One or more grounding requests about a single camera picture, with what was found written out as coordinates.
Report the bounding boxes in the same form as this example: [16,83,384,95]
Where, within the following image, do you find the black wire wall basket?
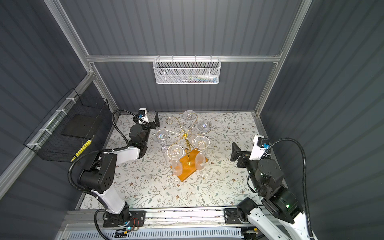
[24,92,112,163]

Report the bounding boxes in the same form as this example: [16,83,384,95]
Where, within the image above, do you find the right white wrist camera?
[250,135,271,161]

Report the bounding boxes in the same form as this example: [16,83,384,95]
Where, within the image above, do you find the floral table mat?
[79,112,271,210]

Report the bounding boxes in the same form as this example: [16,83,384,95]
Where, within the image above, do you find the clear flute glass front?
[167,145,184,176]

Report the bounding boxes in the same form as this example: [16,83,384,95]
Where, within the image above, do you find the yellow black striped tool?
[71,140,92,163]

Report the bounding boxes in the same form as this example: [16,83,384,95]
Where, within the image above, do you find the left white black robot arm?
[79,108,160,227]

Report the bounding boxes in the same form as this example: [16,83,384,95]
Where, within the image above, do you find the white mesh wall basket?
[153,59,222,85]

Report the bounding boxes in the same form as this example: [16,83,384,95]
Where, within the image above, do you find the orange wooden rack base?
[177,150,199,182]

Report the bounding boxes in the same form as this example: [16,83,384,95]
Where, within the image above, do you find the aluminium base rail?
[59,205,307,240]

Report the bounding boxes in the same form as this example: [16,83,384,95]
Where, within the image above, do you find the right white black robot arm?
[224,139,317,240]

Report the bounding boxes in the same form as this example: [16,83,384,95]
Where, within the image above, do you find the gold wire glass rack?
[166,117,208,165]

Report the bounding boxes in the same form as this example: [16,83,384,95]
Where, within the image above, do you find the items in white basket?
[175,75,220,84]

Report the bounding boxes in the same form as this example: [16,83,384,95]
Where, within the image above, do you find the black pad in basket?
[61,115,96,139]

